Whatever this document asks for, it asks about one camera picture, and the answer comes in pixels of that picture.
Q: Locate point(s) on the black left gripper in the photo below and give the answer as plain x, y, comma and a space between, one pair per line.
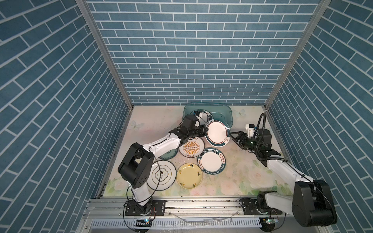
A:
202, 132

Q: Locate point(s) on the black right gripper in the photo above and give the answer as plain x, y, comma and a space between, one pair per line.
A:
241, 134

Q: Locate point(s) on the white plate green red rim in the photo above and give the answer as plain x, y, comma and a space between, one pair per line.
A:
203, 117

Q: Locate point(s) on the white plate green lettered rim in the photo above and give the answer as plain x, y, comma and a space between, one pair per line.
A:
211, 161

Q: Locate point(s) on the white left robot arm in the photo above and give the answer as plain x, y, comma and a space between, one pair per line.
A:
135, 167

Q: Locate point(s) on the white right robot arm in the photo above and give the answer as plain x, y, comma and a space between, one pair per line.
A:
311, 202

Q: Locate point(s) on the teal plastic bin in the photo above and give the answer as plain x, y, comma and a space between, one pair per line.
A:
219, 112

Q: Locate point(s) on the orange sunburst plate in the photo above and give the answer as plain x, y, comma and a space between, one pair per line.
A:
193, 148

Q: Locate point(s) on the teal patterned small plate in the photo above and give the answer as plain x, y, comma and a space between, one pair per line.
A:
169, 155

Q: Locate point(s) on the yellow plate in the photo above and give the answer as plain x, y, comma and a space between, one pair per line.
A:
189, 176

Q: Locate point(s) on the white plate black quatrefoil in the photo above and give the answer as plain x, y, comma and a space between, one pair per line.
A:
162, 175

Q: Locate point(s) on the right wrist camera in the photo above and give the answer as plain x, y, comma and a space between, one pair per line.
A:
250, 128

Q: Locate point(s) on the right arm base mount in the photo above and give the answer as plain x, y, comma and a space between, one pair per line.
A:
249, 206

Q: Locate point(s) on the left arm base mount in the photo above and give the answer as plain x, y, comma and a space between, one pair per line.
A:
154, 207

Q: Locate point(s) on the metal base rail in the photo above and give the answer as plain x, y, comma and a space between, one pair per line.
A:
173, 215

